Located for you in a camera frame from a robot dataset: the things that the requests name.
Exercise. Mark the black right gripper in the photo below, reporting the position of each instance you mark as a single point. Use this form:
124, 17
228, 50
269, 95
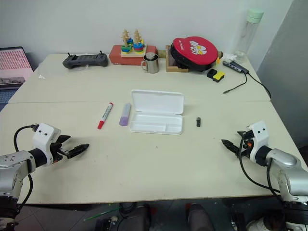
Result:
246, 144

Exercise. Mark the white shoe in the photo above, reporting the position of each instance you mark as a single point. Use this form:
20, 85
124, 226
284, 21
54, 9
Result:
256, 225

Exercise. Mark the yellow and black block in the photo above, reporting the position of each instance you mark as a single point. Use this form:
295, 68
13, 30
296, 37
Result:
219, 77

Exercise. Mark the red cardboard box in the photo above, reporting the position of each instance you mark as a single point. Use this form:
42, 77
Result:
115, 56

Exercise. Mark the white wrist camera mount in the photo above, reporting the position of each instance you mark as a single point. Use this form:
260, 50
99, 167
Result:
258, 137
43, 137

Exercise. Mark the red black paddle case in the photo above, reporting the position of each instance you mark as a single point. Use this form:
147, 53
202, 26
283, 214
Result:
195, 51

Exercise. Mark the small yellow tag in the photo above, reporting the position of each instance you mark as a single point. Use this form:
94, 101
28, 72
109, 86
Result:
217, 60

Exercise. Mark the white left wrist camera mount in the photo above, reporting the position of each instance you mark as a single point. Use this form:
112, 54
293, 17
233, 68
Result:
43, 137

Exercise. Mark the open laptop pink screen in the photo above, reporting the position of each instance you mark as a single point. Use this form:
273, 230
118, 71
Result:
12, 65

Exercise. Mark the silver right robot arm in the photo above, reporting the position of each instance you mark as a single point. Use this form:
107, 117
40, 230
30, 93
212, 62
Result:
286, 168

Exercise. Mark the black handheld remote controller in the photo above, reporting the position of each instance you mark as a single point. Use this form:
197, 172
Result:
85, 60

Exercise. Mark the small black box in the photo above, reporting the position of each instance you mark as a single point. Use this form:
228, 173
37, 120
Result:
211, 72

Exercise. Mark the purple glue stick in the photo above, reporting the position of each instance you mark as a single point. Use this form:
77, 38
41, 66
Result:
125, 115

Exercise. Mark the crumpled white tissue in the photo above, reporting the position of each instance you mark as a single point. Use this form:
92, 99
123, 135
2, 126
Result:
229, 57

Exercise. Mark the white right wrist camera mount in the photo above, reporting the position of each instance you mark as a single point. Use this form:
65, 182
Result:
258, 137

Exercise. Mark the clear bottle green lid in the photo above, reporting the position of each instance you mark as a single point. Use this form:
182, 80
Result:
249, 33

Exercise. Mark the wooden tray box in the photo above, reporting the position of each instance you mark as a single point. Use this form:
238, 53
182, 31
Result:
172, 66

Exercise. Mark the stainless steel mug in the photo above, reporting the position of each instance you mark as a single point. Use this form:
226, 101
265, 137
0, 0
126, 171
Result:
152, 63

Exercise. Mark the white open pencil case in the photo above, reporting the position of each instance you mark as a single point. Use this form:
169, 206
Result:
157, 113

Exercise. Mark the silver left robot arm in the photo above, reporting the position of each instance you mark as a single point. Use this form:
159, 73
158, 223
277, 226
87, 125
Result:
14, 166

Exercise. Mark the red and white marker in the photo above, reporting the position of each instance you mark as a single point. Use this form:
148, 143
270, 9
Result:
105, 116

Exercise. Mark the dark rounded shape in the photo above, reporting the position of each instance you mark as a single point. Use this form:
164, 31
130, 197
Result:
199, 217
130, 217

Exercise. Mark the grey usb hub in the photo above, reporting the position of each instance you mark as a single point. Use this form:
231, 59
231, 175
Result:
235, 65

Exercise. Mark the small clear plastic scrap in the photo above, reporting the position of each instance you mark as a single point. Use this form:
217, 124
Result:
42, 77

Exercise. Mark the green stick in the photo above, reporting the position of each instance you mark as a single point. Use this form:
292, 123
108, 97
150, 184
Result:
101, 214

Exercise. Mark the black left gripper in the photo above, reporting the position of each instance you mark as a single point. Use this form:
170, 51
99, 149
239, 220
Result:
56, 151

